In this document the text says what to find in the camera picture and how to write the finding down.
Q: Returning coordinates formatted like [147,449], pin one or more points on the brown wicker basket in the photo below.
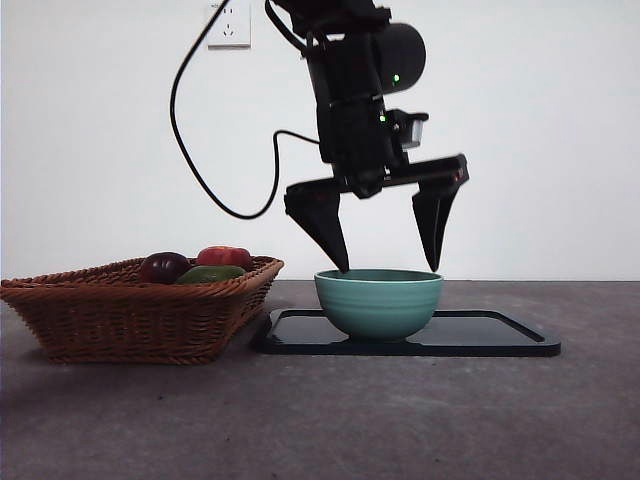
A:
[130,320]

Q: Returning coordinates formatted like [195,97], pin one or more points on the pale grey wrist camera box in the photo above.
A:
[412,130]

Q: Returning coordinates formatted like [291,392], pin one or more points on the teal ribbed bowl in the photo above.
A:
[380,305]

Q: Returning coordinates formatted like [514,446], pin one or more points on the dark purple fruit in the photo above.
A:
[162,267]

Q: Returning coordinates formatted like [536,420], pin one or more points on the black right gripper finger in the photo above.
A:
[320,220]
[434,225]

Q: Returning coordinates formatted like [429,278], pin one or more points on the dark teal rectangular tray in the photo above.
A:
[490,332]

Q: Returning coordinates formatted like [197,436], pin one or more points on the red apple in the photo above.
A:
[224,256]

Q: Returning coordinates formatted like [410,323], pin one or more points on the green avocado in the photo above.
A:
[210,274]

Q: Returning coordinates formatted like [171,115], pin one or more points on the white wall socket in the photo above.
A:
[229,25]

